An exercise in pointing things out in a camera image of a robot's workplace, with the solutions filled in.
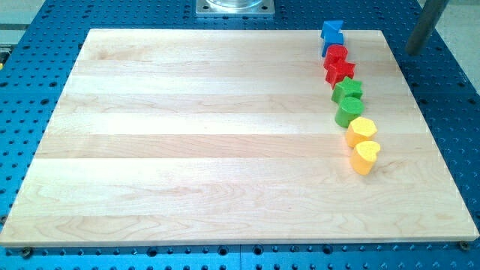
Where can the board clamp screw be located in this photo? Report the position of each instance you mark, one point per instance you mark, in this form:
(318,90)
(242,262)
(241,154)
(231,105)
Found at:
(26,252)
(464,245)

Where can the green star block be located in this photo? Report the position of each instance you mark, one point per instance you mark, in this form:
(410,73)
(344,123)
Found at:
(347,88)

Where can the yellow heart block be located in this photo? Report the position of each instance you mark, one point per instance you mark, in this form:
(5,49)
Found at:
(364,156)

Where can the yellow hexagon block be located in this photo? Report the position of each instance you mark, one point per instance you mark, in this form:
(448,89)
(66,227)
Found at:
(359,130)

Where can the blue cube block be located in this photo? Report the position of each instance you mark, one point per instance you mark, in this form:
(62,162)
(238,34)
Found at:
(331,38)

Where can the blue triangle block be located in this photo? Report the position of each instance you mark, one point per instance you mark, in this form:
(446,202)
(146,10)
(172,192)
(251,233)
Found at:
(331,26)

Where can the red star block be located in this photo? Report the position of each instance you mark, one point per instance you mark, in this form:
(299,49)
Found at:
(336,72)

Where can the right board clamp screw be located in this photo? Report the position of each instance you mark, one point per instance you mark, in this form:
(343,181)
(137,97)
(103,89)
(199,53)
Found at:
(464,245)

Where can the grey metal pusher rod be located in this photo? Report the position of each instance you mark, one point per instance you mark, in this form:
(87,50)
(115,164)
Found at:
(427,21)

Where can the light wooden board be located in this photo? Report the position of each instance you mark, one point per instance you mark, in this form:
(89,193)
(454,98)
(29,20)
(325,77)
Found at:
(221,137)

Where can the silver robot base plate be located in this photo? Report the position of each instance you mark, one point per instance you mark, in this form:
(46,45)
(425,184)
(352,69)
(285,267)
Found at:
(230,8)

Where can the green cylinder block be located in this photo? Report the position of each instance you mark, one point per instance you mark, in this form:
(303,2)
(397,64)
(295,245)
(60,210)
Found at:
(348,109)

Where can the red hexagon block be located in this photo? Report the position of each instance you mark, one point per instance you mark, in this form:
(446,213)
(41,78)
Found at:
(335,53)

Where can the left board clamp screw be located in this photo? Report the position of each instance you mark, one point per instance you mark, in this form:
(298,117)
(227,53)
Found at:
(26,252)

